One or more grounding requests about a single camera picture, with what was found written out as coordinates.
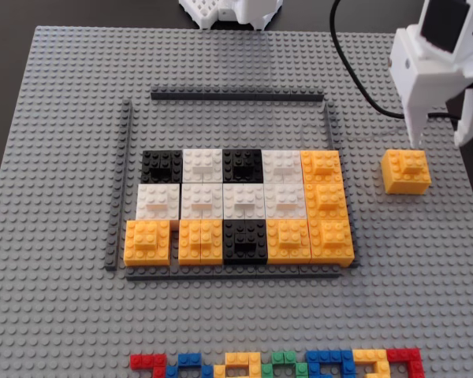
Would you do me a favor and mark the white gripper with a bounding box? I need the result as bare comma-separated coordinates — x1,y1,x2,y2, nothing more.
389,0,473,149

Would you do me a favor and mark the orange brick cube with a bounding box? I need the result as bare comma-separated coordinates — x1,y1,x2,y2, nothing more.
307,218,356,269
300,150,344,185
123,219,172,268
304,181,350,221
380,149,433,195
266,218,313,265
177,218,225,267

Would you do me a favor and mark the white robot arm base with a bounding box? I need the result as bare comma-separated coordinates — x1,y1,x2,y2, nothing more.
178,0,284,31

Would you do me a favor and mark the white brick cube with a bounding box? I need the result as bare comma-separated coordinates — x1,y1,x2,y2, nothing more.
182,148,225,185
180,183,225,221
262,149,304,185
263,183,308,221
222,183,267,221
135,183,181,221

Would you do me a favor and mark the black brick cube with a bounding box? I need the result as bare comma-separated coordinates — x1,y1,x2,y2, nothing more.
222,148,264,185
140,149,184,185
222,218,269,265

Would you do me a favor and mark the red brick letter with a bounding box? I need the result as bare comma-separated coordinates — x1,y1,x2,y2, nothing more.
385,348,425,378
129,354,169,378

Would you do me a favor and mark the yellow brick letter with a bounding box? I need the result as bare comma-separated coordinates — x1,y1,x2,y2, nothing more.
213,351,263,378
352,349,391,378

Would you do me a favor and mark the blue brick letter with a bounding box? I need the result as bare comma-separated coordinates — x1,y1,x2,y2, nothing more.
305,350,358,378
165,353,216,378

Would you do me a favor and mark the green brick letter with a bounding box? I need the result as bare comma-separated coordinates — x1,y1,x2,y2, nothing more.
259,350,309,378

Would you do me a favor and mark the grey studded baseplate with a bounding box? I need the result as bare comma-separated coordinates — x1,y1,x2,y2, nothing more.
0,25,473,378

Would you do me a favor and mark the black cable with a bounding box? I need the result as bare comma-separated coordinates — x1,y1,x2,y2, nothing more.
329,0,473,143

